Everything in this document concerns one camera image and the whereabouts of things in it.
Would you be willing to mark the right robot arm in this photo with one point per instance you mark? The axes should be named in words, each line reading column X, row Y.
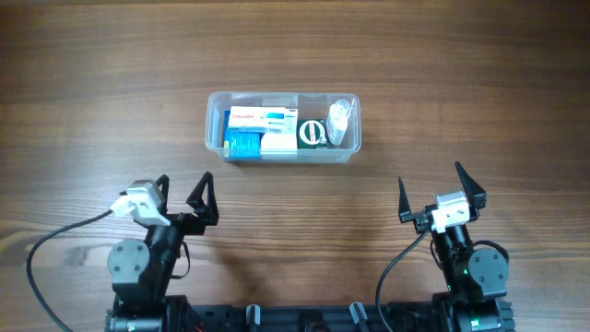
column 476, row 273

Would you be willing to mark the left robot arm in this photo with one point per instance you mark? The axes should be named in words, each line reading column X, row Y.
column 142, row 269

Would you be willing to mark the blue medicine box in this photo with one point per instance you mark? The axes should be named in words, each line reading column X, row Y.
column 240, row 145

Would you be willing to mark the clear spray bottle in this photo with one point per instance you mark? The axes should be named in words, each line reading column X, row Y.
column 337, row 121

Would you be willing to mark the white medicine box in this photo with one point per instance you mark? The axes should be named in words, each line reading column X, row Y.
column 271, row 142

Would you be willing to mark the clear plastic container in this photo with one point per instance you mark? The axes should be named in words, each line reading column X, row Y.
column 309, row 106

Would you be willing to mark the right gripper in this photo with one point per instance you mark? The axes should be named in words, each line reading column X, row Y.
column 476, row 195

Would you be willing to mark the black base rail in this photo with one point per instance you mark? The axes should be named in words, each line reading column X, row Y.
column 354, row 317

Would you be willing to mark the green round-logo box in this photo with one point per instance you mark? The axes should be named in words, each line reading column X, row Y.
column 311, row 134

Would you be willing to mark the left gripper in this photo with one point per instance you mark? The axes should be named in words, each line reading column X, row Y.
column 195, row 223

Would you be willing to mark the white Panadol box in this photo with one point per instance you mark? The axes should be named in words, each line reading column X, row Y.
column 250, row 119

